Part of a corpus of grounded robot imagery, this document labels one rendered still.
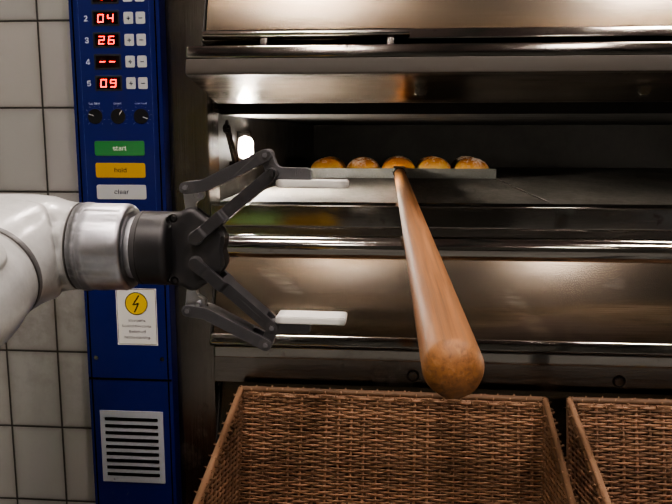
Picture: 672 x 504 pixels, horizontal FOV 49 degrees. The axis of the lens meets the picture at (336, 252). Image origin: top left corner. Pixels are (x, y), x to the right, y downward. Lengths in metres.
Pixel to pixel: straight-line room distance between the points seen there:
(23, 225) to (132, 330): 0.67
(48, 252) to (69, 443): 0.84
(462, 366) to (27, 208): 0.52
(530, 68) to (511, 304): 0.42
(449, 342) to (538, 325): 0.99
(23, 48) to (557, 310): 1.05
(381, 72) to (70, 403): 0.85
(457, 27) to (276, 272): 0.53
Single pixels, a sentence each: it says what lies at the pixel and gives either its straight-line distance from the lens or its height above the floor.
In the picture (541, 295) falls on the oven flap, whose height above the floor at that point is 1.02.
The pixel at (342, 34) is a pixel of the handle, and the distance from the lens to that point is 1.21.
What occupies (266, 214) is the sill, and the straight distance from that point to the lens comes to 1.32.
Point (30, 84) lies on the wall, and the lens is 1.46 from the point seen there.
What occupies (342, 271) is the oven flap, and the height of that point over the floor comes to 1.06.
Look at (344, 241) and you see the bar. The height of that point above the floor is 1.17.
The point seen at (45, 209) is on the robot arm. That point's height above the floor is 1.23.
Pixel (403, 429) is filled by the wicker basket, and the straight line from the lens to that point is 1.34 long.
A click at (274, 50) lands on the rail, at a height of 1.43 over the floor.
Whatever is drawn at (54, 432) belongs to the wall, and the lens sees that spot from 1.56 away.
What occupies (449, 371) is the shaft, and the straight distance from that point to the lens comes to 0.35.
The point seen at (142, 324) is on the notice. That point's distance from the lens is 1.39.
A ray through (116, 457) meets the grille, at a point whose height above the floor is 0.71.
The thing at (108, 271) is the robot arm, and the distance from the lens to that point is 0.75.
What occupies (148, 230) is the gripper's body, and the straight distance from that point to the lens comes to 0.74.
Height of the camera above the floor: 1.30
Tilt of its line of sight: 9 degrees down
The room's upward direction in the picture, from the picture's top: straight up
